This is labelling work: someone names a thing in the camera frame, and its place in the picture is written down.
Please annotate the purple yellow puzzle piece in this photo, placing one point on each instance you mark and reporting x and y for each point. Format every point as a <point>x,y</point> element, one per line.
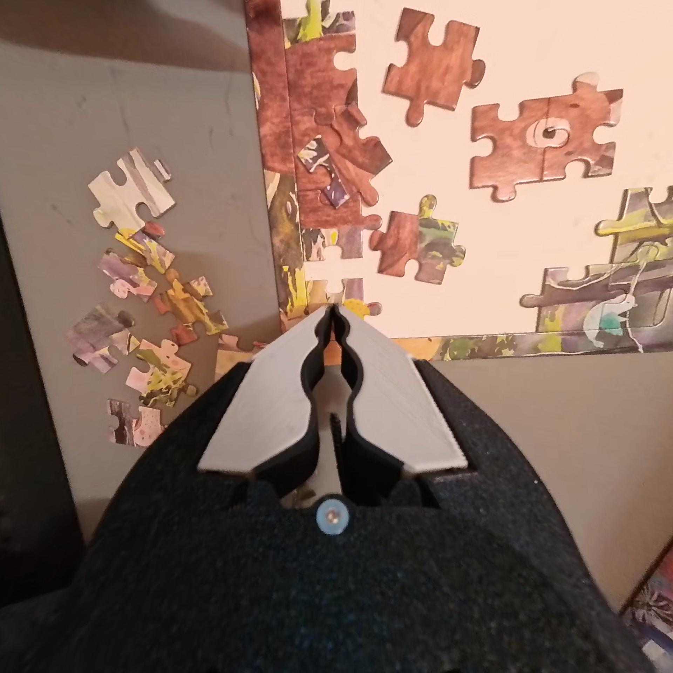
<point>353,290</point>

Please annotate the illustrated puzzle box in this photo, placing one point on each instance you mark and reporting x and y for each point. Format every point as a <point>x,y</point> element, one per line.
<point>652,620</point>

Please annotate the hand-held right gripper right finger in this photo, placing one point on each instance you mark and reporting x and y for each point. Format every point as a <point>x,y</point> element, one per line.
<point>405,415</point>

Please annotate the jigsaw pieces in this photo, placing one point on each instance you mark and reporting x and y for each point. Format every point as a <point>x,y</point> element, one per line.
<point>131,194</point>

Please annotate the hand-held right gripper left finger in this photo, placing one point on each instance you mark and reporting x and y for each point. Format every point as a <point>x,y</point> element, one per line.
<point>257,415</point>

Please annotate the plain brown puzzle piece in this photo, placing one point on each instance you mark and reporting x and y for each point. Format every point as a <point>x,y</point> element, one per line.
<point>431,68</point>

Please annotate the jigsaw puzzle frame board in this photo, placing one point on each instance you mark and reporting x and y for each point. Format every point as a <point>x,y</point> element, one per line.
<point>499,252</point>

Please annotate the small purple puzzle piece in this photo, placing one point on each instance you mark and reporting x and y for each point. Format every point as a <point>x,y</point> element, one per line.
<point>314,155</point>

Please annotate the brown green puzzle piece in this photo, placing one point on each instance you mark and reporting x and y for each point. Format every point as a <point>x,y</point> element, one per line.
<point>399,247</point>

